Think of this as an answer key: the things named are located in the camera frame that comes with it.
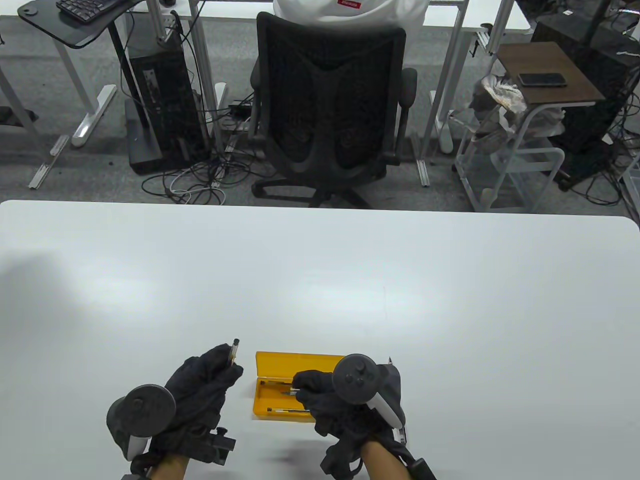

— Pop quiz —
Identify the person's right hand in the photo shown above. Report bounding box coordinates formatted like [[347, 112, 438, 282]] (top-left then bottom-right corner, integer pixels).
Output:
[[291, 371, 416, 476]]

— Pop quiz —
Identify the person's left hand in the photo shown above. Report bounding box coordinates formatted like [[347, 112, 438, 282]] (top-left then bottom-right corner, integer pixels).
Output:
[[150, 344, 245, 457]]

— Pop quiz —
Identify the yellow plastic pen case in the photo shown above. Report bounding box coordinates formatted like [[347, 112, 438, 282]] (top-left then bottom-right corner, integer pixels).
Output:
[[251, 351, 357, 423]]

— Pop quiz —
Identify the person's right forearm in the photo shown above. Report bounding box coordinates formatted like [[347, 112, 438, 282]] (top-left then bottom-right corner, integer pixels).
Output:
[[359, 441, 408, 480]]

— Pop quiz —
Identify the person's left forearm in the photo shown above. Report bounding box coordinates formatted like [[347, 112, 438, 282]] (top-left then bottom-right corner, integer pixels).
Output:
[[149, 452, 192, 480]]

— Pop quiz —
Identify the black computer tower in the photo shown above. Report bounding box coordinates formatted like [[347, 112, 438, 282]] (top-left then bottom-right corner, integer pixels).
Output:
[[127, 35, 210, 168]]

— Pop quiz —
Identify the black mesh office chair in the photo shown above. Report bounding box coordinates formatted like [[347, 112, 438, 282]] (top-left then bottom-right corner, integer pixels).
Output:
[[249, 11, 418, 210]]

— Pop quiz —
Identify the crumpled plastic bag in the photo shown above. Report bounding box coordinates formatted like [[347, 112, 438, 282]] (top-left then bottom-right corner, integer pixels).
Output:
[[467, 74, 529, 141]]

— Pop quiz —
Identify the white plastic bag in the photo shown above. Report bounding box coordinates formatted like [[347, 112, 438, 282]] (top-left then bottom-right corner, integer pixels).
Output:
[[527, 106, 567, 138]]

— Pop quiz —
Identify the black smartphone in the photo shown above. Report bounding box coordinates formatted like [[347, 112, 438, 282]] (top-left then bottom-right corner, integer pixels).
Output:
[[517, 73, 569, 89]]

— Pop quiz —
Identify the black standing desk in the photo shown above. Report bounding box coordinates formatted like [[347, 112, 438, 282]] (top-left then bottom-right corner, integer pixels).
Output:
[[17, 0, 166, 175]]

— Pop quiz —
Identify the black keyboard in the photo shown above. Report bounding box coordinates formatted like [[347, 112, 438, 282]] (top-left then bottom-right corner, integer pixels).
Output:
[[56, 0, 133, 25]]

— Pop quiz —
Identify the brown top side table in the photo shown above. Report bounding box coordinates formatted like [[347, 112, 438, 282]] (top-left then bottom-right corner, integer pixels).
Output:
[[452, 41, 607, 213]]

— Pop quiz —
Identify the large black equipment case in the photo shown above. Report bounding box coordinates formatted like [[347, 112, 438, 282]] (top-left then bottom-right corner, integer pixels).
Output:
[[530, 10, 640, 188]]

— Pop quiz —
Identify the white cable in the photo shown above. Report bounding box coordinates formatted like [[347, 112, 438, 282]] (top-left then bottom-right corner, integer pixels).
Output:
[[169, 170, 223, 205]]

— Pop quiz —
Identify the tangle of black cables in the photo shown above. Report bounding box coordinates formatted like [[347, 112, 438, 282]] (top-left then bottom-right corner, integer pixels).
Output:
[[141, 147, 281, 207], [560, 85, 640, 207]]

